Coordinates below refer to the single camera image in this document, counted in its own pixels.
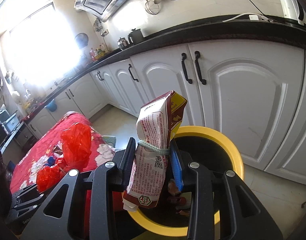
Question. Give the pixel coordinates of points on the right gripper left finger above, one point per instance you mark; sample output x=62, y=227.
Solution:
x=113, y=176

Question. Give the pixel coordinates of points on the red plastic bag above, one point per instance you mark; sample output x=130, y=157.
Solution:
x=76, y=148

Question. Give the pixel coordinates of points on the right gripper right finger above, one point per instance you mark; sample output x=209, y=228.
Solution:
x=193, y=177

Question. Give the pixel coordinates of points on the blue hanging basin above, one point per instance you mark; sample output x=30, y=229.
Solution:
x=51, y=106

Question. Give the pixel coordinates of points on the white electric kettle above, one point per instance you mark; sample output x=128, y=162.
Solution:
x=293, y=10

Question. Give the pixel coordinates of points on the steel teapot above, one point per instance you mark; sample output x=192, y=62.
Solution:
x=123, y=43

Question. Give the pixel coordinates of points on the wire skimmer ladle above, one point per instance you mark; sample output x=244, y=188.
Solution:
x=151, y=7

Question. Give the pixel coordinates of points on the red floral tablecloth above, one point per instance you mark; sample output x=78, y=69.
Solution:
x=50, y=145

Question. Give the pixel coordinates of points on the yellow black trash bin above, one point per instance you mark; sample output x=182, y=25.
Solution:
x=206, y=146

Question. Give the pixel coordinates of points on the black kitchen countertop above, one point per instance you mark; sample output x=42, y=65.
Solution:
x=198, y=30

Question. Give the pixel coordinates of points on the red white snack bag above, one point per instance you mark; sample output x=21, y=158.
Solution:
x=157, y=124

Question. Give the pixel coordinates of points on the white power strip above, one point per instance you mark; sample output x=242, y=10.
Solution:
x=251, y=17

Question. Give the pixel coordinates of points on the black cooking pot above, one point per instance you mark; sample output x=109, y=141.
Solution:
x=135, y=36

